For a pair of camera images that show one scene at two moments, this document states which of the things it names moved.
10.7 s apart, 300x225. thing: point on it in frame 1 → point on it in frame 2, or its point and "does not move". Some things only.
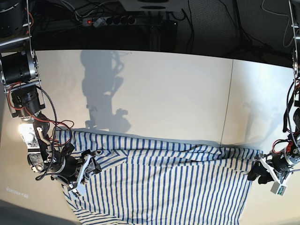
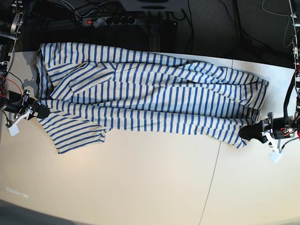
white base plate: (153, 5) does not move
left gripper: (280, 165) → (277, 128)
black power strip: (96, 22) does not move
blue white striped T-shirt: (145, 181) → (90, 90)
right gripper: (71, 170) → (17, 104)
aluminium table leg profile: (154, 38) does not move
